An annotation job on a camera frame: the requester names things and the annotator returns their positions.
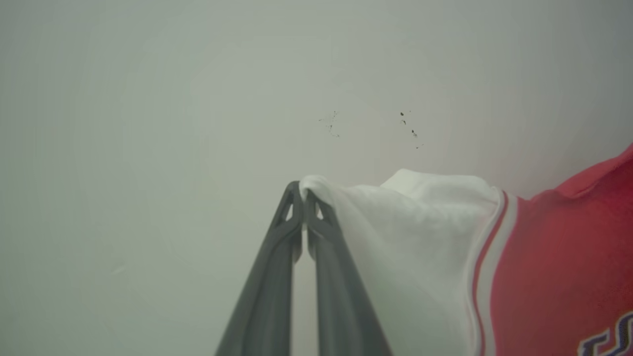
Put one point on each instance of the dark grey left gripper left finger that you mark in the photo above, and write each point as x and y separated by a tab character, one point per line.
267	301

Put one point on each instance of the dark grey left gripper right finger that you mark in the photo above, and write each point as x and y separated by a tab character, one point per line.
341	306

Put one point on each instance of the red and white cloth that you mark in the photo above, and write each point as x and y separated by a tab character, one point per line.
420	247

